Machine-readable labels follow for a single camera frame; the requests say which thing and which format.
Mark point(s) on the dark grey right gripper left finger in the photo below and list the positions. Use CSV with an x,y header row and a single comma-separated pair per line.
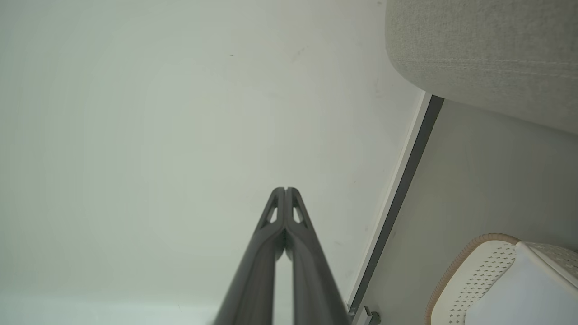
x,y
253,280

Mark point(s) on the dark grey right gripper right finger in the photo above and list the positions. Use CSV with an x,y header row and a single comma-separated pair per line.
x,y
314,280

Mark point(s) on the grey fabric sofa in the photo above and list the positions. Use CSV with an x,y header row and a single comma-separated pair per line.
x,y
492,49

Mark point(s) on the white laundry basket brown rim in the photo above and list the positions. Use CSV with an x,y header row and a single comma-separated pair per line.
x,y
487,280

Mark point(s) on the grey metal frame with caster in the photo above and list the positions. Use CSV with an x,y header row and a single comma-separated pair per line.
x,y
366,317

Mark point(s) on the white and black baseboard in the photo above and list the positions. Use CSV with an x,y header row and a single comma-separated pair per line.
x,y
402,194

